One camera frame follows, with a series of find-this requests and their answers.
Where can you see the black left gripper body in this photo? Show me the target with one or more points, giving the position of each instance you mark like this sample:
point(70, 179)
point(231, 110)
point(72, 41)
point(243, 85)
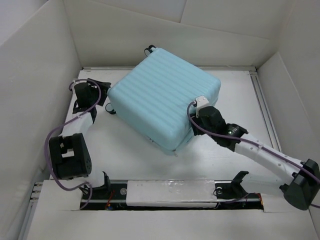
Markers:
point(104, 91)

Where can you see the black base rail with white cover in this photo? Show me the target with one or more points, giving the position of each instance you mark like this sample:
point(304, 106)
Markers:
point(167, 195)

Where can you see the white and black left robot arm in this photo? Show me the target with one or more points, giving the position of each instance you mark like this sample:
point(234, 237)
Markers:
point(66, 149)

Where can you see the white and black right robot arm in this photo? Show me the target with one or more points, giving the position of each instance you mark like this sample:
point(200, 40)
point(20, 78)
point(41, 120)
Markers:
point(298, 182)

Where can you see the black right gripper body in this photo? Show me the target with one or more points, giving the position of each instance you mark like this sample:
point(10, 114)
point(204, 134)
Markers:
point(198, 121)

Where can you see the light blue hard-shell suitcase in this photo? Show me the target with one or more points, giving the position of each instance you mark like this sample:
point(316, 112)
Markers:
point(153, 97)

